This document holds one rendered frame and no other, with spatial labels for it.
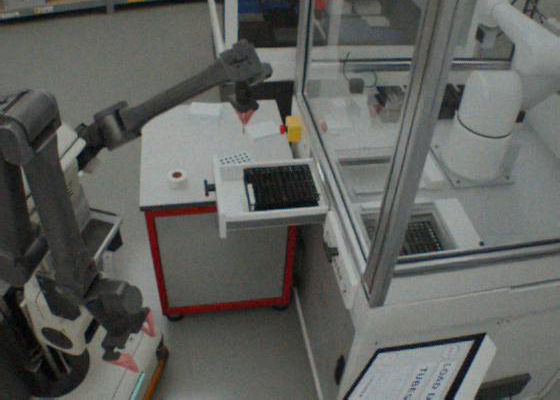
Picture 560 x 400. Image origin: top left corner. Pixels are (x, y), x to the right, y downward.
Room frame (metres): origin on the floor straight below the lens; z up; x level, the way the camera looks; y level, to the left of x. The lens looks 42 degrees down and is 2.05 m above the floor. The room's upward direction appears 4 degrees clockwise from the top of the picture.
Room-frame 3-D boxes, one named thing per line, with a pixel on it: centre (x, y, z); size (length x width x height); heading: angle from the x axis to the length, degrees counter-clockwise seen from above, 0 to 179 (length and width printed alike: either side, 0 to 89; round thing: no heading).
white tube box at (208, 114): (1.88, 0.32, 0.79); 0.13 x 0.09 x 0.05; 88
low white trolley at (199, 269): (1.70, 0.25, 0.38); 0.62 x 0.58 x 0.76; 12
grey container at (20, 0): (4.62, 2.47, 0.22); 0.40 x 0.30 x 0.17; 108
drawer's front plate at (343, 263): (1.05, -0.19, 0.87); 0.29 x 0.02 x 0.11; 12
